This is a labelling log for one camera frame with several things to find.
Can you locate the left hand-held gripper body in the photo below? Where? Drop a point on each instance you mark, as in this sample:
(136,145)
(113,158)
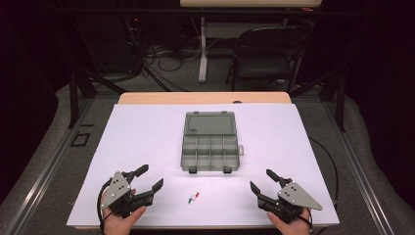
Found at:
(115,191)

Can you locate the black metal stand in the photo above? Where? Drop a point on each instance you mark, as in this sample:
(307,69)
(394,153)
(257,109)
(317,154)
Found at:
(74,98)
(340,104)

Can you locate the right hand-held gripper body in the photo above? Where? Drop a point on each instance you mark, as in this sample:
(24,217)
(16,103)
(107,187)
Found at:
(295,196)

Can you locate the person's left hand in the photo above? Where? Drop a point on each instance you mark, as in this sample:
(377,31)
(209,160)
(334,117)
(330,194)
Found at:
(115,225)

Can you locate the beige desk top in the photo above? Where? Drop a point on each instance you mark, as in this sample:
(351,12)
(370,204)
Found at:
(249,3)

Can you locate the white table sheet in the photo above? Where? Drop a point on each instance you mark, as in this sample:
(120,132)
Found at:
(147,143)

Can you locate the black folding chair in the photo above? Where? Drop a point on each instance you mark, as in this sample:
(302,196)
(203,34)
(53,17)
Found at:
(264,63)

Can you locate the white desk leg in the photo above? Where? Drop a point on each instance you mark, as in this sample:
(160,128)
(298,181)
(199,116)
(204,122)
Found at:
(203,58)

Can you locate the grey clear compartment box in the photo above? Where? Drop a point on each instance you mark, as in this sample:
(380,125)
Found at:
(210,143)

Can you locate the aluminium floor rail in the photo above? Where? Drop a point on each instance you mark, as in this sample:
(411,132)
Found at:
(45,173)
(359,173)

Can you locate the person's right hand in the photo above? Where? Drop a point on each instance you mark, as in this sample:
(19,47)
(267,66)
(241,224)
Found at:
(293,228)

